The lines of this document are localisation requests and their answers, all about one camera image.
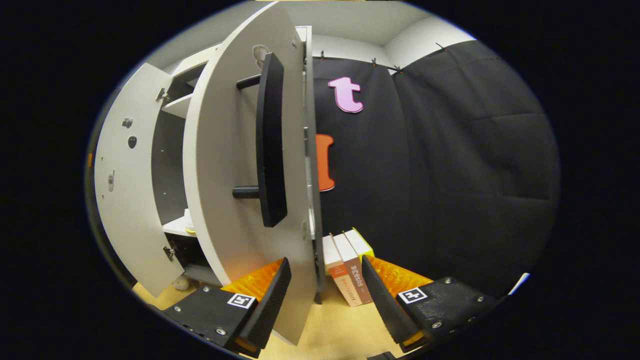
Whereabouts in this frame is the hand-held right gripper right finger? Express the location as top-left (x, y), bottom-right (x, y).
top-left (361, 255), bottom-right (501, 352)

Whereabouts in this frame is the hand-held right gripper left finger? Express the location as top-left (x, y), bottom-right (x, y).
top-left (162, 256), bottom-right (292, 358)

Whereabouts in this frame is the grey cabinet door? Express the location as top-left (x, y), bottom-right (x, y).
top-left (94, 62), bottom-right (187, 298)
top-left (182, 1), bottom-right (318, 347)

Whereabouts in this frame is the grey shoe cabinet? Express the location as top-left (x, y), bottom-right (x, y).
top-left (150, 25), bottom-right (327, 306)

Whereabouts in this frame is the yellow and white book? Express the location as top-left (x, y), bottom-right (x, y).
top-left (345, 227), bottom-right (375, 261)

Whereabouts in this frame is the black backdrop cloth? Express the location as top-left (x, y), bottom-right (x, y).
top-left (312, 39), bottom-right (562, 301)

